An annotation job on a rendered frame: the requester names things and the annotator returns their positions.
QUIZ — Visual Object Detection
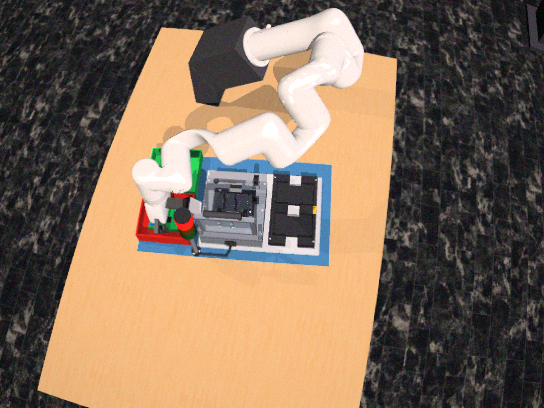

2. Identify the green open bin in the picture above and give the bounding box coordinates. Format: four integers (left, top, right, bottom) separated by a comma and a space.
151, 148, 203, 199

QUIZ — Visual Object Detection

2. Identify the green circuit board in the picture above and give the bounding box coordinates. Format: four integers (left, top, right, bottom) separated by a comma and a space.
148, 209, 179, 232

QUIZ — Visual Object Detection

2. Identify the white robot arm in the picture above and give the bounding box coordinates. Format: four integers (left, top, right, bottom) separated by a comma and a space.
132, 8, 364, 217

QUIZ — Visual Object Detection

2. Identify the red open bin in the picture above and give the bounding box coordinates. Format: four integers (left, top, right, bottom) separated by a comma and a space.
135, 192, 196, 245

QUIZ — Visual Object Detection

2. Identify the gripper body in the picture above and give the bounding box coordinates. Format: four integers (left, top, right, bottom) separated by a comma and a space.
145, 192, 171, 224

